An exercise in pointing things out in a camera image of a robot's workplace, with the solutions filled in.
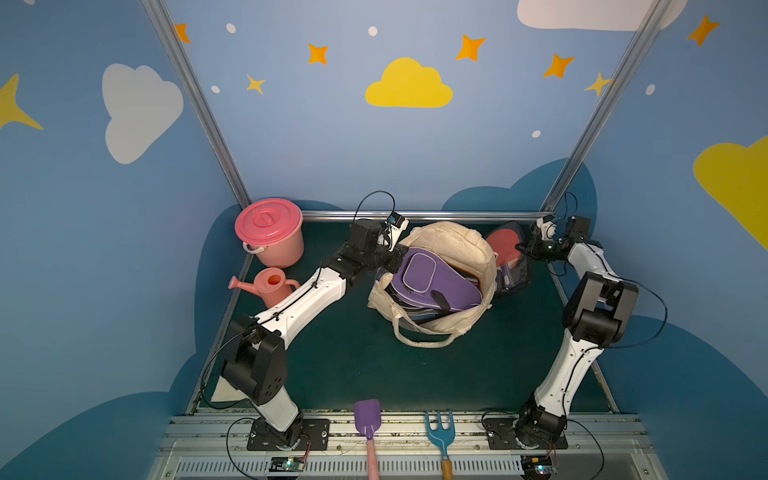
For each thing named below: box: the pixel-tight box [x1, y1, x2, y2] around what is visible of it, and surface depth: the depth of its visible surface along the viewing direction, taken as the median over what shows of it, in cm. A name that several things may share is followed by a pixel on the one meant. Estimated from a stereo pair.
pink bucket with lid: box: [234, 198, 304, 268], surface depth 98 cm
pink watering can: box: [228, 267, 300, 308], surface depth 93 cm
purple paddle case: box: [390, 247, 483, 310], surface depth 88 cm
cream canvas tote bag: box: [368, 221, 498, 349], surface depth 82 cm
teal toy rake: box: [425, 411, 455, 480], surface depth 75 cm
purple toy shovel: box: [354, 399, 381, 480], surface depth 78 cm
